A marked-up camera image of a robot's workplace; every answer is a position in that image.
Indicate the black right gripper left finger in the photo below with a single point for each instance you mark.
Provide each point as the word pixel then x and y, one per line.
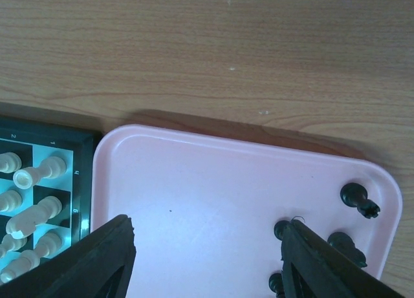
pixel 100 265

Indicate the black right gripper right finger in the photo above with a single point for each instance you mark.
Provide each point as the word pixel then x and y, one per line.
pixel 313 268

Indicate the black pawn chess piece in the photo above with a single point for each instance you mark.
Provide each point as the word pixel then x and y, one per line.
pixel 279 228

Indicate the black and white chessboard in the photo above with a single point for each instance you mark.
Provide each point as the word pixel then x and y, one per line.
pixel 34 135

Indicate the black knight chess piece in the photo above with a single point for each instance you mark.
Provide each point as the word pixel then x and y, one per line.
pixel 345 245

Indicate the black pawn on tray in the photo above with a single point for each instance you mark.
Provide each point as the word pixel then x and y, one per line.
pixel 275 283

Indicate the white bishop far side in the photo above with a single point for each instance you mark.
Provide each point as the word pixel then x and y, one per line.
pixel 47 245

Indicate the white knight far side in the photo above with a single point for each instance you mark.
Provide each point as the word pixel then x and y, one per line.
pixel 24 223

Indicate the white pawn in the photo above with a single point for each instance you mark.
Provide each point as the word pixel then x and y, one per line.
pixel 9 243
pixel 10 200

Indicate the white rook far corner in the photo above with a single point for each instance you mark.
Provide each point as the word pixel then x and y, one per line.
pixel 50 168

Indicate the pink plastic tray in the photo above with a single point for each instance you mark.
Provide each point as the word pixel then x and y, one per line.
pixel 204 208

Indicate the white pawn far end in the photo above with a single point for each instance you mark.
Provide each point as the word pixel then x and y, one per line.
pixel 9 162

